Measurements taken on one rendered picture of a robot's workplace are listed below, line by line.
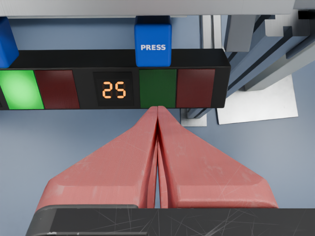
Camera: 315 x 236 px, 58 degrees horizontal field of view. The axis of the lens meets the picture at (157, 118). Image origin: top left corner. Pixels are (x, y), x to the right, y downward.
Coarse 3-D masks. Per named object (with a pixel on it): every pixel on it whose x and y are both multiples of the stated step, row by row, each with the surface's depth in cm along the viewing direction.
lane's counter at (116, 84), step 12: (96, 72) 22; (108, 72) 22; (120, 72) 22; (96, 84) 23; (108, 84) 23; (120, 84) 23; (132, 84) 23; (108, 96) 23; (120, 96) 23; (132, 96) 23
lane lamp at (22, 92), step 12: (0, 72) 22; (12, 72) 22; (24, 72) 22; (0, 84) 22; (12, 84) 22; (24, 84) 22; (36, 84) 22; (12, 96) 23; (24, 96) 23; (36, 96) 23; (12, 108) 24; (24, 108) 24; (36, 108) 24
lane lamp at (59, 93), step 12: (36, 72) 22; (48, 72) 22; (60, 72) 22; (72, 72) 22; (48, 84) 22; (60, 84) 22; (72, 84) 22; (48, 96) 23; (60, 96) 23; (72, 96) 23; (48, 108) 24; (60, 108) 24; (72, 108) 24
